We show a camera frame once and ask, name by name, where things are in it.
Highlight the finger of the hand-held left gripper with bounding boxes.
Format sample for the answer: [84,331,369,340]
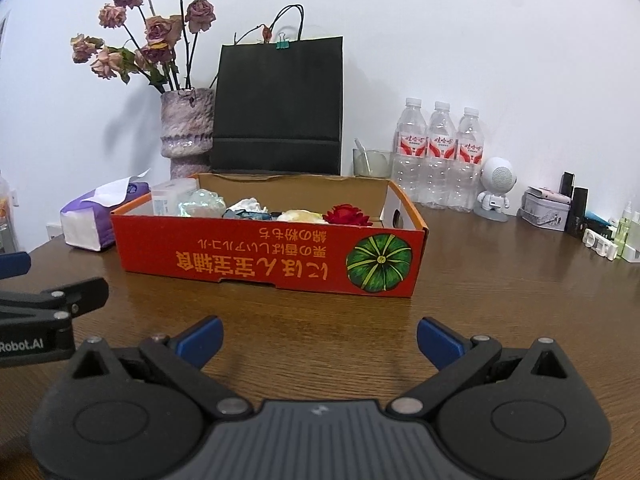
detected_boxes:
[0,252,32,280]
[0,276,110,322]

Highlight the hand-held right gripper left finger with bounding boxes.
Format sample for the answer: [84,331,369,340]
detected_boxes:
[71,316,252,421]

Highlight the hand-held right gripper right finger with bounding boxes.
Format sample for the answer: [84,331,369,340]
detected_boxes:
[390,317,570,420]

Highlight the red cardboard box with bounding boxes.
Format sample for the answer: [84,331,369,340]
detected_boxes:
[110,172,430,300]

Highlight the white wet wipes pack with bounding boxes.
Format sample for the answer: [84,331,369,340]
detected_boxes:
[150,180,198,217]

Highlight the blue wrapper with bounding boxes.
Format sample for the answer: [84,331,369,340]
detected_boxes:
[222,208,273,221]

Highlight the iridescent plastic bag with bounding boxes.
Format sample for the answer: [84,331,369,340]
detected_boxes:
[177,189,228,218]

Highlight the white tissue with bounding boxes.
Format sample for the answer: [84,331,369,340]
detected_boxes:
[227,197,271,213]

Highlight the red rose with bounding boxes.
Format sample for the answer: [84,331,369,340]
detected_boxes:
[322,203,373,227]

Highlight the white and yellow plush hamster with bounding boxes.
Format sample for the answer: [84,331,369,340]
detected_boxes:
[275,208,326,223]

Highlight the purple and white tissue pack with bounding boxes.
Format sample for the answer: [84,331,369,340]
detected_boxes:
[60,169,151,252]

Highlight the printed tin box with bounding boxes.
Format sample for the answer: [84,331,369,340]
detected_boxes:
[517,186,571,231]

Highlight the white robot figure speaker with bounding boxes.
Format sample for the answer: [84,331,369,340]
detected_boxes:
[473,156,517,222]

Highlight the white plastic holder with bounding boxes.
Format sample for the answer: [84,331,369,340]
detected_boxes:
[582,229,618,261]

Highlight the glass cup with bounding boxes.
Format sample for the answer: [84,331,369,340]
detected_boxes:
[353,149,393,179]

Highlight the tall black box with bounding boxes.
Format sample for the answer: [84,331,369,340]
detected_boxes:
[566,187,589,238]

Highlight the purple ceramic vase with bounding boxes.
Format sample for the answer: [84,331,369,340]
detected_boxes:
[160,87,215,181]

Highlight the white spoon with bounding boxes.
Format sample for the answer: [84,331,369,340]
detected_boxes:
[354,138,373,173]

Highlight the teal flat box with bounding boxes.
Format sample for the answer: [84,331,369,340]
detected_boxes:
[585,210,618,233]

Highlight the green spray bottle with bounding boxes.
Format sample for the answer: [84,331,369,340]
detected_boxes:
[616,201,635,258]

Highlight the white charger block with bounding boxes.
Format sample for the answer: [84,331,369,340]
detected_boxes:
[627,210,640,263]

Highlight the black paper bag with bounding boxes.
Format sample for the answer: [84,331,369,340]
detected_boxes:
[209,4,345,177]

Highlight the dried pink roses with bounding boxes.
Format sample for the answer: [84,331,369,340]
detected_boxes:
[70,0,217,95]

